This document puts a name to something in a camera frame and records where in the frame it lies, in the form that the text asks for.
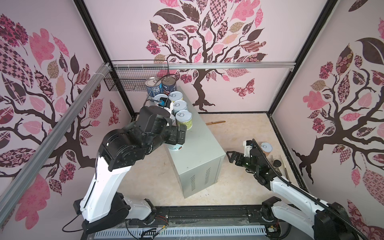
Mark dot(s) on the yellow labelled can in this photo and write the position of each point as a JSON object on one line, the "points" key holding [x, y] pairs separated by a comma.
{"points": [[176, 96]]}

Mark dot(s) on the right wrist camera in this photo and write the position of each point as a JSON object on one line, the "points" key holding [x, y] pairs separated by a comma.
{"points": [[248, 146]]}

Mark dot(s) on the black wire basket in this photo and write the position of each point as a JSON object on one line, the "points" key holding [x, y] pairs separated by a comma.
{"points": [[131, 75]]}

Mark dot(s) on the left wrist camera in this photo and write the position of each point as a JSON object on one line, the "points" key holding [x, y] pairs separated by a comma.
{"points": [[166, 104]]}

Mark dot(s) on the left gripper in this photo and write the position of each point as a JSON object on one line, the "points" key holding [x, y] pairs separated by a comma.
{"points": [[172, 137]]}

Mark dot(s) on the pale blue labelled can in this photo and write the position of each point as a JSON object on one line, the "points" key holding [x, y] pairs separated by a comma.
{"points": [[180, 105]]}

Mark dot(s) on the white slotted cable duct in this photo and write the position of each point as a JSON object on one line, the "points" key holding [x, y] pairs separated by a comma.
{"points": [[179, 232]]}

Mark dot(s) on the dark red labelled can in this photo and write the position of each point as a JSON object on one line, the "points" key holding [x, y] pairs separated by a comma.
{"points": [[169, 85]]}

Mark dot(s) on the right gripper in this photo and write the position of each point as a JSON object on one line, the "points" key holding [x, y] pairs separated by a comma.
{"points": [[240, 156]]}

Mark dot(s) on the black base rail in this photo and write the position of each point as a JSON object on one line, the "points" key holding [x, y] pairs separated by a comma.
{"points": [[166, 216]]}

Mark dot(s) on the horizontal aluminium rail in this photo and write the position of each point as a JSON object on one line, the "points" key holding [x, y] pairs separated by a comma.
{"points": [[190, 66]]}

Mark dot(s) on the diagonal aluminium rail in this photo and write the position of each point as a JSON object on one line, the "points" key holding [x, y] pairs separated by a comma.
{"points": [[23, 180]]}

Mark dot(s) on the orange labelled can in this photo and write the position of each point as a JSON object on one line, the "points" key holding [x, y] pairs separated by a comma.
{"points": [[266, 148]]}

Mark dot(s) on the metal tongs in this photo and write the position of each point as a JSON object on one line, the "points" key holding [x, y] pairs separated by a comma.
{"points": [[283, 168]]}

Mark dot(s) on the teal labelled can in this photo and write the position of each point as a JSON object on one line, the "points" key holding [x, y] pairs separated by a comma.
{"points": [[176, 147]]}

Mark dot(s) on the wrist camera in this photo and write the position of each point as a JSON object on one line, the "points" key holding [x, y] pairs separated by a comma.
{"points": [[166, 104], [248, 146]]}

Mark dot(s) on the green labelled can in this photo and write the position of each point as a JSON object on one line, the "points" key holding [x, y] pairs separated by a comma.
{"points": [[184, 117]]}

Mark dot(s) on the grey metal cabinet box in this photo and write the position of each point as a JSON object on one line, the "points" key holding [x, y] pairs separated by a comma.
{"points": [[198, 164]]}

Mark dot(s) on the dark pepper shaker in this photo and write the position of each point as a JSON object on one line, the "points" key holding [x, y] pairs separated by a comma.
{"points": [[277, 164]]}

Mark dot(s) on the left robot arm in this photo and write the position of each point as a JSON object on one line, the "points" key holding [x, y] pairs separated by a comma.
{"points": [[103, 207]]}

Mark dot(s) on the large blue labelled can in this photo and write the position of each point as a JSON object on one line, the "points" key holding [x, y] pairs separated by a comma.
{"points": [[154, 86]]}

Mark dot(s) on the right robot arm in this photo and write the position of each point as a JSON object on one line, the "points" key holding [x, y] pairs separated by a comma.
{"points": [[316, 218]]}

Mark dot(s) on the pink labelled can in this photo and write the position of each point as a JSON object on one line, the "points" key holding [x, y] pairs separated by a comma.
{"points": [[159, 97]]}

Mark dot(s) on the wooden knife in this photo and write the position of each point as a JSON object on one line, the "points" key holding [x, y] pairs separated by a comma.
{"points": [[216, 122]]}

